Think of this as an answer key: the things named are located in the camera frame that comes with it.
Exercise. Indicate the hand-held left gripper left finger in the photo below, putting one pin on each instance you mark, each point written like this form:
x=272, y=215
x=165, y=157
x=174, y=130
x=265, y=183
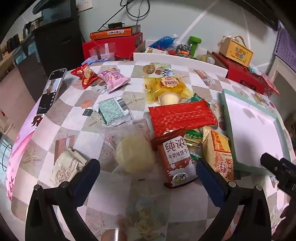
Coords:
x=86, y=178

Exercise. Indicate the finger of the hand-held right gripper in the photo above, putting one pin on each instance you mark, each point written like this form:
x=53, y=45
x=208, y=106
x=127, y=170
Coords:
x=284, y=176

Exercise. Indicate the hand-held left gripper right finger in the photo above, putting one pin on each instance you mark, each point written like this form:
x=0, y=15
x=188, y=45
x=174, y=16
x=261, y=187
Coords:
x=208, y=180

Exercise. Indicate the cream white snack packet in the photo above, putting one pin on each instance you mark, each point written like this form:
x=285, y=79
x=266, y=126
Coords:
x=66, y=166

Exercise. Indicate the yellow orange snack packet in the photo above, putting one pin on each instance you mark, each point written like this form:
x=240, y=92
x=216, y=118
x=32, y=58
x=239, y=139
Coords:
x=218, y=155

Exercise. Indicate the red white biscuit packet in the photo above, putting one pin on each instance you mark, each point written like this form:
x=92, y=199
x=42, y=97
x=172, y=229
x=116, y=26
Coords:
x=175, y=160

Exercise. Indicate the green white snack packet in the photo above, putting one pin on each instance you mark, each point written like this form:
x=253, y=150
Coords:
x=193, y=139

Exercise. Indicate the round bun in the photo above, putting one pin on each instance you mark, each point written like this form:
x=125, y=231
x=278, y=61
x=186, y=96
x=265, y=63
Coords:
x=134, y=153

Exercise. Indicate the teal-edged white board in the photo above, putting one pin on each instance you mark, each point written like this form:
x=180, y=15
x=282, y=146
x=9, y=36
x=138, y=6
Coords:
x=252, y=129

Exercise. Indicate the red patterned snack packet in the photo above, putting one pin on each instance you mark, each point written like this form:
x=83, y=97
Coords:
x=182, y=118

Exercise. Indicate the teal white snack packet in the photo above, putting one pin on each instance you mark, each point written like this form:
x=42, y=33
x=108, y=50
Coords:
x=113, y=111

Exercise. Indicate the yellow bread packet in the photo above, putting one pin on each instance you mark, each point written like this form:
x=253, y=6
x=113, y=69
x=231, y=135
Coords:
x=168, y=87

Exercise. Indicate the pink snack packet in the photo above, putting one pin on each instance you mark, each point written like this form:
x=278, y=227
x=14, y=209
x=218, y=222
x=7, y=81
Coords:
x=113, y=78

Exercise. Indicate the small dark square card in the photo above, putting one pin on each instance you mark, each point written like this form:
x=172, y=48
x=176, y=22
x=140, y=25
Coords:
x=87, y=112

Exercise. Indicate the white pudding cup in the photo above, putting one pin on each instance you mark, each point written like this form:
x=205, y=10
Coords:
x=170, y=98

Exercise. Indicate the smartphone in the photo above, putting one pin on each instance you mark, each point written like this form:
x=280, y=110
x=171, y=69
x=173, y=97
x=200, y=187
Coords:
x=52, y=90

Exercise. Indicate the pink red patterned box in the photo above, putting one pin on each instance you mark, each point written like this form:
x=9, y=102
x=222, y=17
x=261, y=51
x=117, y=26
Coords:
x=269, y=82

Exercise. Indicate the white shelf unit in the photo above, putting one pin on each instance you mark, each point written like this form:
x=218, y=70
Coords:
x=283, y=69

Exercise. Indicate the tissue pack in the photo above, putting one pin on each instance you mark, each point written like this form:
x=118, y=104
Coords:
x=253, y=69

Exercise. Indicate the blue white box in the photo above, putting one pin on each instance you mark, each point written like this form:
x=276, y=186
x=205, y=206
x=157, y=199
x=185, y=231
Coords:
x=91, y=60

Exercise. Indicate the clear plastic bottle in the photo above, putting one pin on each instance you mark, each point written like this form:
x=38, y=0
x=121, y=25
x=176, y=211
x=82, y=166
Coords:
x=207, y=59

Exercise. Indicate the white foam box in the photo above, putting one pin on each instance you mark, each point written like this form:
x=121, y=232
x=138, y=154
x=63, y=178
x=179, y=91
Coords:
x=180, y=61

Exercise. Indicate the clear plastic box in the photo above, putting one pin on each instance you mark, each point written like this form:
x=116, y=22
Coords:
x=101, y=51

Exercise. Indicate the purple perforated basket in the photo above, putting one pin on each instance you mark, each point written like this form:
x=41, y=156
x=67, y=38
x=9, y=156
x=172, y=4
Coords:
x=286, y=44

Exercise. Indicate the pile of colourful toys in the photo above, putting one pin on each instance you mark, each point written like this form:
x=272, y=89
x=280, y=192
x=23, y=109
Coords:
x=182, y=49

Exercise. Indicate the green dumbbell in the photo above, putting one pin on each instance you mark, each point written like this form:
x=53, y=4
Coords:
x=194, y=42

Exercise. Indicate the yellow toy box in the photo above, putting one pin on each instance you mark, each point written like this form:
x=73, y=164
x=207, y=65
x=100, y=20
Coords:
x=153, y=50

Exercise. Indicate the black cabinet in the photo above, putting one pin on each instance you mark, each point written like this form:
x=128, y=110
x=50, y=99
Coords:
x=57, y=39

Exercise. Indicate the orange box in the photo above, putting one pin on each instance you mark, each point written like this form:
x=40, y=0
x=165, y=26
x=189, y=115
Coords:
x=108, y=33

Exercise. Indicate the blue bead bottle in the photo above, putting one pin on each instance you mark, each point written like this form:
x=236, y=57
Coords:
x=161, y=41

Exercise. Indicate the black power adapter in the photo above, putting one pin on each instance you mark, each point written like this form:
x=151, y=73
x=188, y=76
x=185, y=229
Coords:
x=115, y=24

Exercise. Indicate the electric kettle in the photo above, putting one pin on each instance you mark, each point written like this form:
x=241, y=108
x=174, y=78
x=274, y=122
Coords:
x=31, y=25

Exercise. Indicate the black television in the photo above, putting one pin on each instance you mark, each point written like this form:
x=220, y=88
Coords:
x=254, y=9

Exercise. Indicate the wall socket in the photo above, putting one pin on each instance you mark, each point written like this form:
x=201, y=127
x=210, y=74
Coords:
x=84, y=2

